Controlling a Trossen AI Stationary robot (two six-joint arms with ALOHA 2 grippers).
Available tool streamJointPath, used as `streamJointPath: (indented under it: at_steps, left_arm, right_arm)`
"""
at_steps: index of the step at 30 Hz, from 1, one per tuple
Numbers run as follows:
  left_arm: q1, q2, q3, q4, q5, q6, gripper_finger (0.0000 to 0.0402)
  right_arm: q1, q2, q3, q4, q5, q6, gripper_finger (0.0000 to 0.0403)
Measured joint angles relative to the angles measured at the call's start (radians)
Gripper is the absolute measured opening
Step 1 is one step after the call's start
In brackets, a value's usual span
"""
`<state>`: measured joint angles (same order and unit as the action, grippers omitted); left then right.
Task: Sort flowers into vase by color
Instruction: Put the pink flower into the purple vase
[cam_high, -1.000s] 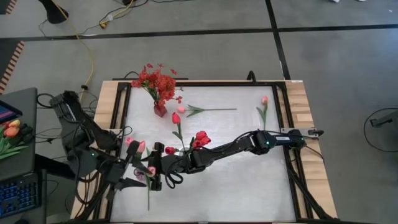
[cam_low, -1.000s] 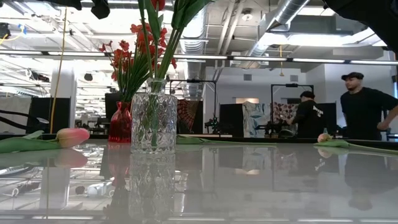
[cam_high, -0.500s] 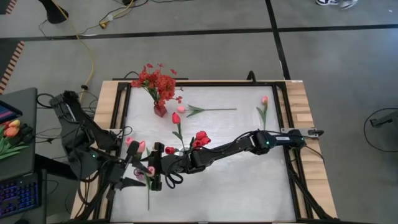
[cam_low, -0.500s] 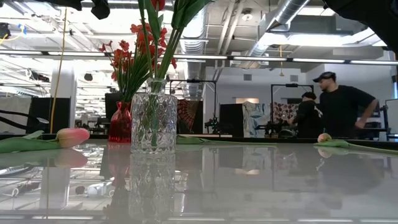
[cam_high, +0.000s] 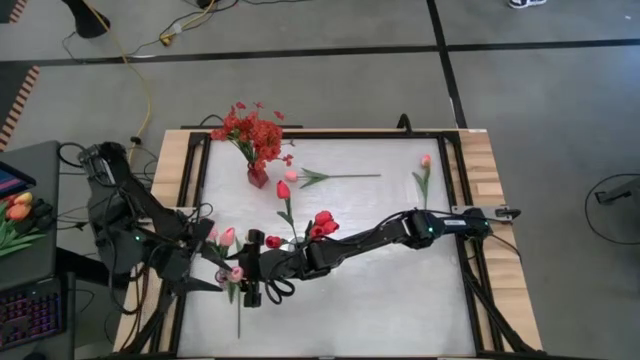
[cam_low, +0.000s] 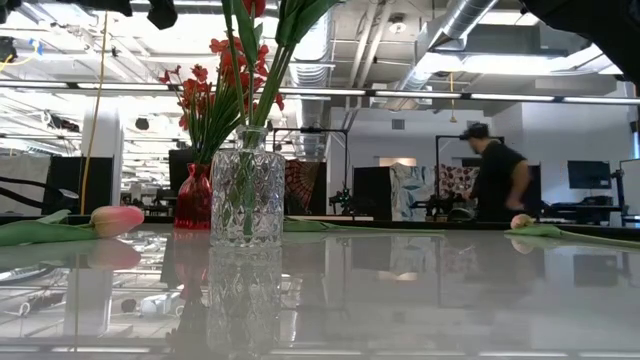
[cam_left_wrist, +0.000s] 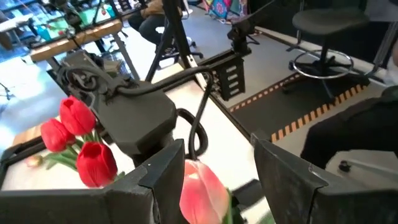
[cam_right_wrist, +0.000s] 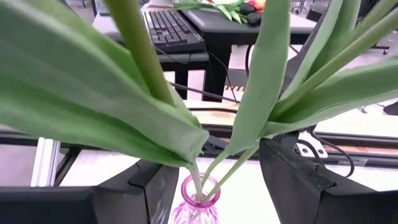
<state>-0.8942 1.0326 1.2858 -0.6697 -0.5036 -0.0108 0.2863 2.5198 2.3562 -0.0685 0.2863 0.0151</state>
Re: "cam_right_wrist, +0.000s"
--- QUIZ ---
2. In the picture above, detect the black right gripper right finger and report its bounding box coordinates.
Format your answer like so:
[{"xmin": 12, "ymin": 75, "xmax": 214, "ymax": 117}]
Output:
[{"xmin": 259, "ymin": 139, "xmax": 398, "ymax": 224}]

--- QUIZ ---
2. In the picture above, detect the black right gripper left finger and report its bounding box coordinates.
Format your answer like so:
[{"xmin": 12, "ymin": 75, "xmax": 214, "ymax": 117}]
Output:
[{"xmin": 0, "ymin": 161, "xmax": 180, "ymax": 224}]

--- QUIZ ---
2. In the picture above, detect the pink yellow artificial tulip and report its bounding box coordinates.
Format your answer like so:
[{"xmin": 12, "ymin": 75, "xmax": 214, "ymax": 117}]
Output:
[{"xmin": 201, "ymin": 0, "xmax": 292, "ymax": 187}]

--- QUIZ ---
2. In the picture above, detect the purple glass vase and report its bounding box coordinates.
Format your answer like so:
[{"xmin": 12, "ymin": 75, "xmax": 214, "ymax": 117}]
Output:
[{"xmin": 170, "ymin": 172, "xmax": 222, "ymax": 224}]

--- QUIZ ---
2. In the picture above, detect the silver aluminium extrusion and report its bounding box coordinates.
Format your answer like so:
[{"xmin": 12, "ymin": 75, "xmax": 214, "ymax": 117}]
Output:
[{"xmin": 30, "ymin": 136, "xmax": 62, "ymax": 187}]

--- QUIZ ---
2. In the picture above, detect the black round object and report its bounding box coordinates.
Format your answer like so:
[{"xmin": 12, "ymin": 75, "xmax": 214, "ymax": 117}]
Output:
[
  {"xmin": 238, "ymin": 2, "xmax": 256, "ymax": 16},
  {"xmin": 246, "ymin": 12, "xmax": 262, "ymax": 27}
]

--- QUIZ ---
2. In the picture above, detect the backlit black keyboard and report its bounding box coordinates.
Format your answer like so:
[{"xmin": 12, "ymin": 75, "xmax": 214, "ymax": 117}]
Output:
[{"xmin": 143, "ymin": 9, "xmax": 206, "ymax": 54}]

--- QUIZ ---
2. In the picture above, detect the yellow orange artificial tulip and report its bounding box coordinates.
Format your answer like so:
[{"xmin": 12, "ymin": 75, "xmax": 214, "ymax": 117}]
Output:
[{"xmin": 214, "ymin": 0, "xmax": 267, "ymax": 25}]

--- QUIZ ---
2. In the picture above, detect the silver metal bracket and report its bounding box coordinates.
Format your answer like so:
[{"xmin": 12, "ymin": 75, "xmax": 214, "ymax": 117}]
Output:
[{"xmin": 294, "ymin": 130, "xmax": 329, "ymax": 159}]

